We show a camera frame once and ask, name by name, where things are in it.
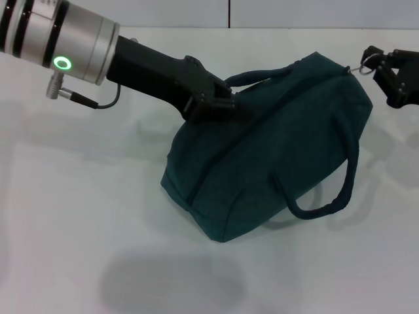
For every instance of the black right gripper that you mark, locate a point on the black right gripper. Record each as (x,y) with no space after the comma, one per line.
(409,81)

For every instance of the dark blue fabric lunch bag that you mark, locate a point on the dark blue fabric lunch bag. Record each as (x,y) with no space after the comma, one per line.
(262,157)

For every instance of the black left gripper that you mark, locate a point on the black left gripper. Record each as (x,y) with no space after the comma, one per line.
(157,75)

